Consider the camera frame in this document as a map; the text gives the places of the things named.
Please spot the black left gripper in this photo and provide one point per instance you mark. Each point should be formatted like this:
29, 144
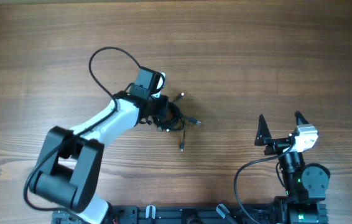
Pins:
161, 111

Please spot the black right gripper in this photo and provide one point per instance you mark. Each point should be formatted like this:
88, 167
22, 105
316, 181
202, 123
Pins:
264, 138

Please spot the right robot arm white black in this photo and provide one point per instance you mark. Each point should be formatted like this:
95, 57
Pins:
305, 184

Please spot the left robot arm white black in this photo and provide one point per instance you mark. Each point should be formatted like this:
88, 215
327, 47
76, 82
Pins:
69, 163

